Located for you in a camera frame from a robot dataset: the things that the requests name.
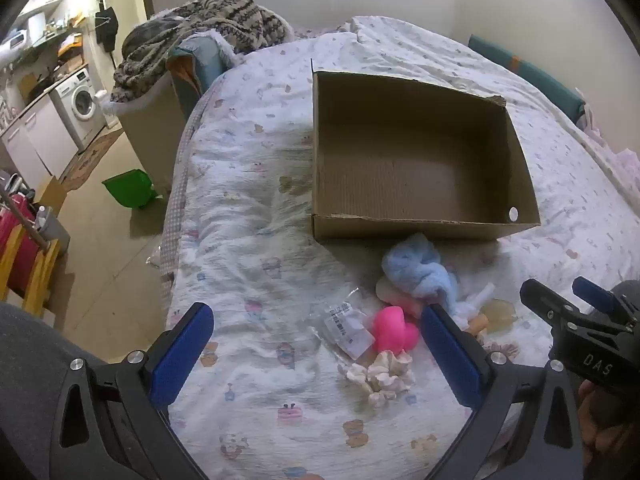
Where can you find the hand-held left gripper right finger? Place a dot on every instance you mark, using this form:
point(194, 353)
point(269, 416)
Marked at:
point(450, 355)

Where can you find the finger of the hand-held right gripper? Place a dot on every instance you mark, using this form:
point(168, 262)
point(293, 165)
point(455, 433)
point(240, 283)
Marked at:
point(592, 292)
point(542, 300)

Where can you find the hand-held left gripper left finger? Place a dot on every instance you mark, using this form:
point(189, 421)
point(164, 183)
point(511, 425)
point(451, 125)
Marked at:
point(182, 355)

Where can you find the beige soft cylinder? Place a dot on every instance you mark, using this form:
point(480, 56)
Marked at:
point(478, 326)

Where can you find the translucent beige disc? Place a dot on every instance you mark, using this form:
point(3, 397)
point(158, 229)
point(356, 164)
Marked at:
point(502, 316)

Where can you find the bright pink soft toy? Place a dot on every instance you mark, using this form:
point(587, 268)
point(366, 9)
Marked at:
point(395, 330)

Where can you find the white fabric scrunchie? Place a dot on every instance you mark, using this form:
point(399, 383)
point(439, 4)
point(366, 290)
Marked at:
point(380, 375)

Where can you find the light blue fluffy cloth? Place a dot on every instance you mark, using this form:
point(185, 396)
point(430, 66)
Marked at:
point(415, 270)

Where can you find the clear plastic packet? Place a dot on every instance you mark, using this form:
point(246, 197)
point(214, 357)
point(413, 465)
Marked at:
point(345, 330)

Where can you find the pale pink soft pad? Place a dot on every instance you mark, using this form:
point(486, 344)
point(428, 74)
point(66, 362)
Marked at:
point(400, 304)

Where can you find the person's right hand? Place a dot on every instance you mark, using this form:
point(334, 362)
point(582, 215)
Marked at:
point(600, 420)

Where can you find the clear plastic bag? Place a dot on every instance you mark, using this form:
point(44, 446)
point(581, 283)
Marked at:
point(156, 259)

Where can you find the pink frilly cloth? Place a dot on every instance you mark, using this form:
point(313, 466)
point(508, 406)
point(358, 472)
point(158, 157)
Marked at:
point(620, 160)

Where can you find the white printed bedspread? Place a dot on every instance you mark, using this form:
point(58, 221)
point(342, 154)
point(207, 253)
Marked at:
point(250, 210)

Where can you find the yellow wooden rack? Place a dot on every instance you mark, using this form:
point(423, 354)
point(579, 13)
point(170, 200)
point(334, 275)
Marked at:
point(42, 270)

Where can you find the grey bin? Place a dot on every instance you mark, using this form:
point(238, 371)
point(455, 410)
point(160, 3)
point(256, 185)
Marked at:
point(52, 227)

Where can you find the pink suitcase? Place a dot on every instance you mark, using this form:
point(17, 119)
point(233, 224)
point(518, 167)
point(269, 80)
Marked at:
point(15, 240)

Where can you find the small cardboard box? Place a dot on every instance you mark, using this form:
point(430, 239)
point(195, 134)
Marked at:
point(52, 195)

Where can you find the beige storage box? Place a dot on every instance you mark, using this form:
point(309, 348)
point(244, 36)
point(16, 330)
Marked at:
point(150, 145)

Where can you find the brown patterned floor rug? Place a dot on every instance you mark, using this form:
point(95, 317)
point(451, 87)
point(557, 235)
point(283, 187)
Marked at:
point(95, 155)

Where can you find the teal headboard cushion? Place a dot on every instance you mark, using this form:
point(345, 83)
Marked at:
point(540, 80)

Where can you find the white kitchen cabinets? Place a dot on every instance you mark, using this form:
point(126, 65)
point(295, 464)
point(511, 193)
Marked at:
point(40, 135)

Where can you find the white washing machine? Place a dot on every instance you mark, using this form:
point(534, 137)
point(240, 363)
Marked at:
point(80, 105)

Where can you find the teal and orange pillow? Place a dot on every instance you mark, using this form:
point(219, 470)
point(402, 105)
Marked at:
point(200, 60)

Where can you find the black garment on hanger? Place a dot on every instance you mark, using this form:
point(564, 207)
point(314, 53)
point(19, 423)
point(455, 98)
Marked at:
point(106, 27)

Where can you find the brown patterned knitted blanket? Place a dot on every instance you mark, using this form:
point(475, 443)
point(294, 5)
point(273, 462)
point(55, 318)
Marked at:
point(210, 15)

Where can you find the cluttered kitchen shelf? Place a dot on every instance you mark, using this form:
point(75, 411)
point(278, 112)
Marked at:
point(45, 35)

